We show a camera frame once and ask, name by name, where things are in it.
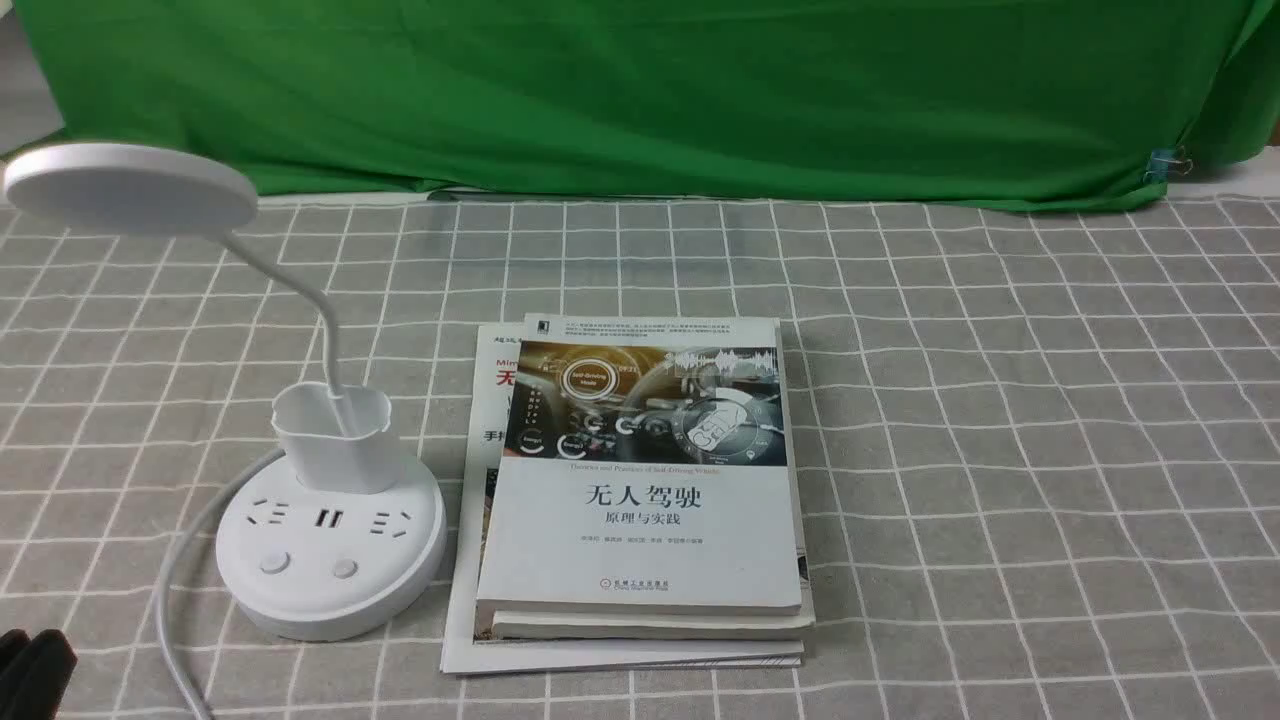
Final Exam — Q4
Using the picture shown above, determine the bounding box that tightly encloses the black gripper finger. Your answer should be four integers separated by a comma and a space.
1, 629, 78, 719

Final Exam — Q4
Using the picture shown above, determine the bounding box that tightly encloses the white desk lamp with base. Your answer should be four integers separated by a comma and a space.
3, 142, 445, 642

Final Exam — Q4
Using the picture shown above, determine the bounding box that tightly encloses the bottom thin magazine book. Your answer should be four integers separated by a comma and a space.
440, 322, 804, 675

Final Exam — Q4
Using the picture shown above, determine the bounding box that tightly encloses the middle white book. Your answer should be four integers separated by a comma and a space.
490, 322, 817, 642

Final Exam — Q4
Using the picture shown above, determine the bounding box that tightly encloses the top book self-driving cover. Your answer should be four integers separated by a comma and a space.
476, 313, 804, 618

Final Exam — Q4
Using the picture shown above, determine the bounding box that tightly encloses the grey checkered tablecloth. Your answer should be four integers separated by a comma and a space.
1, 197, 1279, 719

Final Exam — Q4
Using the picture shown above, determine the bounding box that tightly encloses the green backdrop cloth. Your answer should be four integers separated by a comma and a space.
14, 1, 1277, 211

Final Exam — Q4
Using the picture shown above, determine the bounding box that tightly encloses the blue binder clip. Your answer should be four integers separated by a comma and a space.
1143, 146, 1196, 184

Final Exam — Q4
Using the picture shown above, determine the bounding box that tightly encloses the white lamp power cable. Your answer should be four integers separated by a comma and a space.
155, 447, 285, 720

